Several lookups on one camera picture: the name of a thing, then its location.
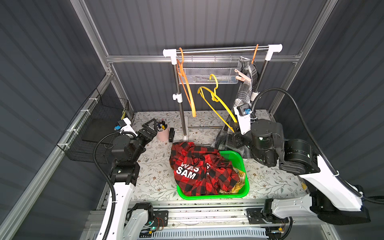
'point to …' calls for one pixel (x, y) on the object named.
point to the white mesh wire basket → (199, 72)
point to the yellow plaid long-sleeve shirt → (239, 184)
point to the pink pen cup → (163, 135)
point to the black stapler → (171, 134)
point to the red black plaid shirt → (201, 171)
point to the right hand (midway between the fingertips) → (236, 123)
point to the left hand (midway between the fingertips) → (153, 124)
